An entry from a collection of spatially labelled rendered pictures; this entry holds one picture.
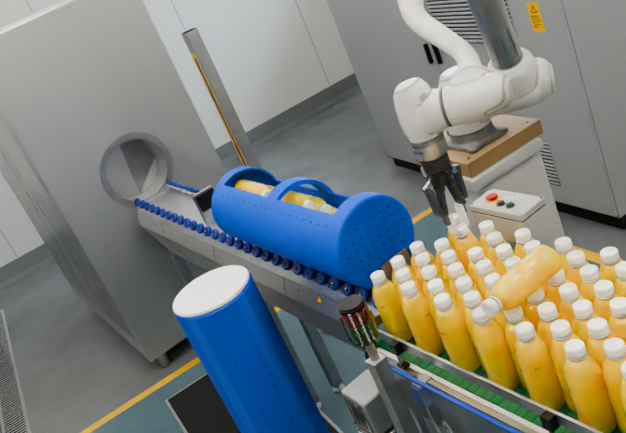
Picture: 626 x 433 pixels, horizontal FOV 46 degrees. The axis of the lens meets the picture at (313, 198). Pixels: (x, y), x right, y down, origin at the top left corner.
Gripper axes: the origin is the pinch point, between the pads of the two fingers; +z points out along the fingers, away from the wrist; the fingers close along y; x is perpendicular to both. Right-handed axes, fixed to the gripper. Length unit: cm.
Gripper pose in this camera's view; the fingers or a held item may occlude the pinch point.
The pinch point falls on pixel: (456, 219)
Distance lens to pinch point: 207.7
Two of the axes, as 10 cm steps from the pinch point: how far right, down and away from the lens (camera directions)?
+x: 5.3, 1.3, -8.4
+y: -7.6, 5.1, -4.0
